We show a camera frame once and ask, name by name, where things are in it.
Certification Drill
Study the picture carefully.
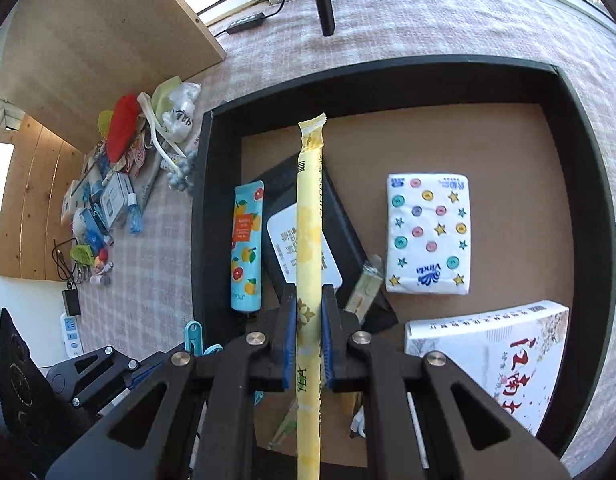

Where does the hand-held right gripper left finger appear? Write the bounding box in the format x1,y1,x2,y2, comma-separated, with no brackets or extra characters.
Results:
45,284,301,480

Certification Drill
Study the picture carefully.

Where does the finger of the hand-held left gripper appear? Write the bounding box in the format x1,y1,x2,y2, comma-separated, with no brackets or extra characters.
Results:
46,345,141,411
128,342,199,391

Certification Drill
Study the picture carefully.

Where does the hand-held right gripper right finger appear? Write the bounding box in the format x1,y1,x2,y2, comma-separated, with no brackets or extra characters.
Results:
320,284,574,480

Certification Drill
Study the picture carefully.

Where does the teal fruit print cream tube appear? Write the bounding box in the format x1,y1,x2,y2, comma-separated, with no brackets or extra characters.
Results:
229,181,265,315

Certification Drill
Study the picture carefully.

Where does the yellow tea sachet stick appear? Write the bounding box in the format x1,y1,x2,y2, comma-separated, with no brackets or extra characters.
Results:
295,112,329,480

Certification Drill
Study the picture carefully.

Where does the black wet wipes pack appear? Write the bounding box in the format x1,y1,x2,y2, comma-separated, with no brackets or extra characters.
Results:
260,152,399,333

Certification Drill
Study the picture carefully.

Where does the button print tissue pack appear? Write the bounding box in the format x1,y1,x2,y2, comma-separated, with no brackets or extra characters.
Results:
385,173,473,295

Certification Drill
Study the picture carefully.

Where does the white floral print box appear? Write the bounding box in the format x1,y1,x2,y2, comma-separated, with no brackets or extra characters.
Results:
404,301,571,436

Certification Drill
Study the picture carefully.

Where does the red cloth bag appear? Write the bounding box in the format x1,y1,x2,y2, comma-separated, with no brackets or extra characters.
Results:
106,94,141,163

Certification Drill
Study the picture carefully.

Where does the black tray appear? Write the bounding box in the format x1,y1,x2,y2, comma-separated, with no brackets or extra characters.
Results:
190,54,616,471

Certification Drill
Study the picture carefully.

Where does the white power strip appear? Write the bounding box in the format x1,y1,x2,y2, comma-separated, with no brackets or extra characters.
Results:
60,312,83,358

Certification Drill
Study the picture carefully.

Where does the light teal clothespin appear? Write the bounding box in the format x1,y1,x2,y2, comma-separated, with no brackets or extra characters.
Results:
184,321,223,356

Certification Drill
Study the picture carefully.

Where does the clear wrapped beige packet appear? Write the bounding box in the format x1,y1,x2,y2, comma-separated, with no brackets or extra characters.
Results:
344,255,383,323

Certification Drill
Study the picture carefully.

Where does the black power adapter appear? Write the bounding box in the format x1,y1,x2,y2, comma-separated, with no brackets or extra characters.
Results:
62,287,82,317

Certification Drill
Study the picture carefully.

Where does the blue spray bottle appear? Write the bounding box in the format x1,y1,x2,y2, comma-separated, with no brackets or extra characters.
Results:
126,195,142,235

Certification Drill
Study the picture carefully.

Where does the white round toy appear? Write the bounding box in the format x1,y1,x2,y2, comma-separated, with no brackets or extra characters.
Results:
72,207,93,236

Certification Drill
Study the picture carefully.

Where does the white cardboard box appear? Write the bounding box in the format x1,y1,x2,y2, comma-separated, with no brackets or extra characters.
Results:
98,172,136,228

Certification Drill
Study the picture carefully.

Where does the wooden slat panel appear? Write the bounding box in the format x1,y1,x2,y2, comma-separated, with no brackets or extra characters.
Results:
0,115,88,283

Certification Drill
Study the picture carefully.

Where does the grey ball massage roller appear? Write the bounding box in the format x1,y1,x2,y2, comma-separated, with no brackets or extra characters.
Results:
165,157,199,193

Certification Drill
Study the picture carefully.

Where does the white plastic bag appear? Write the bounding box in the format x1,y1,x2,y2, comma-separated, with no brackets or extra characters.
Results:
163,81,203,143

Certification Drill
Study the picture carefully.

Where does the pale yellow plastic bag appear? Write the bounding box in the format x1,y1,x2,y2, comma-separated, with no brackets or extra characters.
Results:
150,76,183,118

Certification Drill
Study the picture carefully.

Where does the black inline controller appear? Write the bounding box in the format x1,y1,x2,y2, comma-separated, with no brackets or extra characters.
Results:
225,11,267,36

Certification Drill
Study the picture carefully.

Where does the wooden board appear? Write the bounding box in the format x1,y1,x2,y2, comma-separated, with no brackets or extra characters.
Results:
0,0,227,153

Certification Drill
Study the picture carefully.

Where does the black cable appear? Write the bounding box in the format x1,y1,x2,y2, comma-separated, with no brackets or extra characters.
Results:
52,240,81,291

